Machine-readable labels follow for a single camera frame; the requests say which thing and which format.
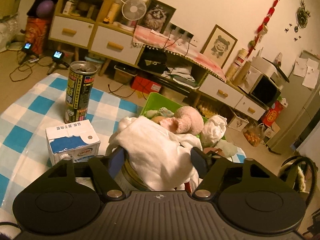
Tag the egg tray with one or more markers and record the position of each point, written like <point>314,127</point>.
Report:
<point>206,109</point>

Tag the black bag on shelf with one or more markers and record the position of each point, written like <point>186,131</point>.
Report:
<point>153,60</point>

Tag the wooden white drawer cabinet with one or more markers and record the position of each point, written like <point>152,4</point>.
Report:
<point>115,44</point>

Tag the white cloth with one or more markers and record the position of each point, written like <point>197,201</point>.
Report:
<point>214,129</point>

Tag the black yellow drink can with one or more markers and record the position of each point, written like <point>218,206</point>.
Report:
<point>79,85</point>

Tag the bag of oranges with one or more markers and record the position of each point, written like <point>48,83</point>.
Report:
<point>255,134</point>

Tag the pink table runner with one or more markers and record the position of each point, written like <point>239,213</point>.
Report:
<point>151,39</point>

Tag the camera on small tripod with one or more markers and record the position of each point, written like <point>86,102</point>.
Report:
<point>57,59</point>

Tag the pink plush toy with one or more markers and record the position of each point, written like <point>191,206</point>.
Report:
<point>185,120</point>

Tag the grey refrigerator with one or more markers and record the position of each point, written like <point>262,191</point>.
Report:
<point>303,104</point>

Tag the red gift box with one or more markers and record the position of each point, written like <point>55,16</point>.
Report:
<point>272,113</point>

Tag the black microwave oven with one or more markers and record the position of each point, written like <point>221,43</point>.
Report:
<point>260,87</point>

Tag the grey plush cloth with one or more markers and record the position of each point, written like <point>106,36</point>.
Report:
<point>227,148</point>

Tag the white blue milk carton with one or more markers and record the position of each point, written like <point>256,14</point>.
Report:
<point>77,141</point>

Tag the white storage box with sticker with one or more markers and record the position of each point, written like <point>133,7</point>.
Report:
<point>237,123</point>

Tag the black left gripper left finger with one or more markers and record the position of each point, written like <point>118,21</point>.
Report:
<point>104,169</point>

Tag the purple ball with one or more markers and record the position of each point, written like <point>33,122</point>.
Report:
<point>45,9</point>

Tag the green plastic bin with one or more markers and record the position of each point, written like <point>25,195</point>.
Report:
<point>158,105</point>

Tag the plush hamburger toy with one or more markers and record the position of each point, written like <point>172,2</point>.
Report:
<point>160,119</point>

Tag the framed cat picture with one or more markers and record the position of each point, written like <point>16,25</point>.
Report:
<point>157,16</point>

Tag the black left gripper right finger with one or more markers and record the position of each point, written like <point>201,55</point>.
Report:
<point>211,169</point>

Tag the red cardboard box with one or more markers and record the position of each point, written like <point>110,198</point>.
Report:
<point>144,85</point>

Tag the santa plush toy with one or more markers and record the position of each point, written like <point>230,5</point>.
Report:
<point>187,186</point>

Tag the blue white checkered tablecloth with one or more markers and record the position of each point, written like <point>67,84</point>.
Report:
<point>24,150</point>

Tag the framed cartoon girl picture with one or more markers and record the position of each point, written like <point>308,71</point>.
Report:
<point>219,46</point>

